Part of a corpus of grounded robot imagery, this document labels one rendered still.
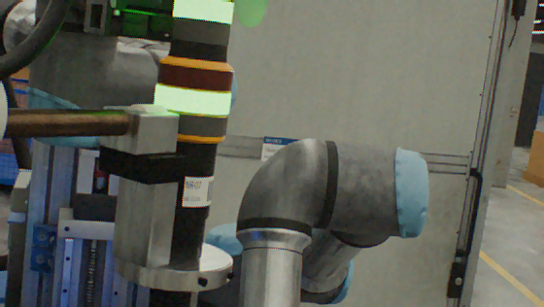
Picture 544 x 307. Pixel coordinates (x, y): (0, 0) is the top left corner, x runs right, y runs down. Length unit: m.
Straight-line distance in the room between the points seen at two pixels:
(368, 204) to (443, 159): 1.73
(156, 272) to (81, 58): 0.29
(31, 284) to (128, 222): 1.07
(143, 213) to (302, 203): 0.52
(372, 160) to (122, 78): 0.38
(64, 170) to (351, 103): 1.26
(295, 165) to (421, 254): 1.81
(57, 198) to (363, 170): 0.69
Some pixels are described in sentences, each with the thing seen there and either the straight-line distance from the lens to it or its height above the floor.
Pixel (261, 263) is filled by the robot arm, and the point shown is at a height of 1.34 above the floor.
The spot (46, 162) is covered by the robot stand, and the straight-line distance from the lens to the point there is 1.42.
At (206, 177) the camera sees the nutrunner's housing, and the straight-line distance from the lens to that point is 0.43.
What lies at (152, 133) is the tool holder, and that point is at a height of 1.54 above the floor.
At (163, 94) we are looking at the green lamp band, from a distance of 0.42.
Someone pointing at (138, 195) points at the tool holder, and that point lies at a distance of 0.41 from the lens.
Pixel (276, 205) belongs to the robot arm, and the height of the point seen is 1.41.
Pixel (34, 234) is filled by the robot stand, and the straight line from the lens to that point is 1.45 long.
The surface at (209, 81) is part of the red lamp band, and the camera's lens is 0.41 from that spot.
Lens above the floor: 1.59
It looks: 8 degrees down
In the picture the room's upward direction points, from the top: 7 degrees clockwise
